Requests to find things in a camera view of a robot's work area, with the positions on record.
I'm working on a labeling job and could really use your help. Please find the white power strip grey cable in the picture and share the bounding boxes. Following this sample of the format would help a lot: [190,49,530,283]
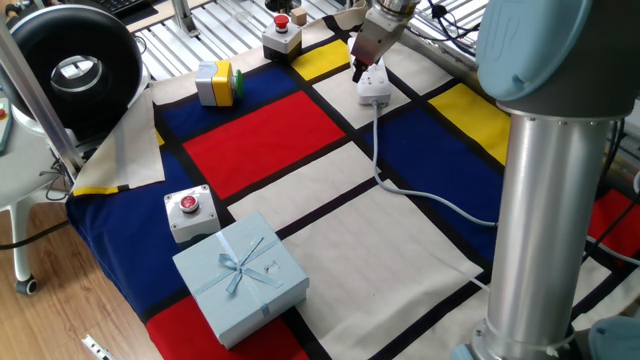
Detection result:
[348,37,394,107]

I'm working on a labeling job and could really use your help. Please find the grey black box red mushroom button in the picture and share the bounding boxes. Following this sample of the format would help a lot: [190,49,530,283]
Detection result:
[261,13,304,64]

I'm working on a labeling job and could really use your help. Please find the yellow grey box green button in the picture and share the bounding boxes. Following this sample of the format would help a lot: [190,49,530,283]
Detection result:
[194,59,245,108]

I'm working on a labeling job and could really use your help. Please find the white stool with caster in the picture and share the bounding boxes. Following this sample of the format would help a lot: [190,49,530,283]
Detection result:
[0,114,74,296]

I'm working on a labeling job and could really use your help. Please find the black round ring device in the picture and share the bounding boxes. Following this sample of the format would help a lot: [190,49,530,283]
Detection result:
[8,2,151,146]

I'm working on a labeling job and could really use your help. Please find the black keyboard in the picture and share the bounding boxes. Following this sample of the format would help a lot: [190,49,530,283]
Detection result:
[94,0,149,16]

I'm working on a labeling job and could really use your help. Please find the grey box flat red button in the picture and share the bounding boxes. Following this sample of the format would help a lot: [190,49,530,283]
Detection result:
[163,183,221,246]

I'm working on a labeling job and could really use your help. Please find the aluminium table frame rail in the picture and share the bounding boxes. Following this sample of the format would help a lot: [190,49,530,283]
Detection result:
[399,29,481,94]

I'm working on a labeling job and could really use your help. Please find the metal bracket piece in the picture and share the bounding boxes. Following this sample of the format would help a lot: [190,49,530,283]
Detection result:
[81,333,117,360]

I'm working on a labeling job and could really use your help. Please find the teal edged teach pendant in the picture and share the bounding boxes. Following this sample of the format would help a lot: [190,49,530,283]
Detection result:
[0,97,14,154]

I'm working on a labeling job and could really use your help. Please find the thick black cable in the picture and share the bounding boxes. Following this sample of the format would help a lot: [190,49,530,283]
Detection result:
[0,219,71,251]

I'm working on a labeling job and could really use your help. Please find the short aluminium bracket post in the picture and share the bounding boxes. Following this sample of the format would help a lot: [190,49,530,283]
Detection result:
[170,0,201,39]

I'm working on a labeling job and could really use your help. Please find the Mondrian pattern colour block cloth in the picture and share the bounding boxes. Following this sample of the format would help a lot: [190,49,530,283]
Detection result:
[65,12,640,360]

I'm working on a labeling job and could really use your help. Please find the light blue ribboned gift box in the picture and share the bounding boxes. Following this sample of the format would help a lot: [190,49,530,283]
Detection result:
[172,210,310,350]

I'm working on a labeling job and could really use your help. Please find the aluminium profile post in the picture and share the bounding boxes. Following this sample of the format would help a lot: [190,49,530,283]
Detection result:
[0,19,85,176]

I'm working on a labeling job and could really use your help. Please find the silver Schunk gripper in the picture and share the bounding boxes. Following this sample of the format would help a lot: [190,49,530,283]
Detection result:
[349,5,412,84]

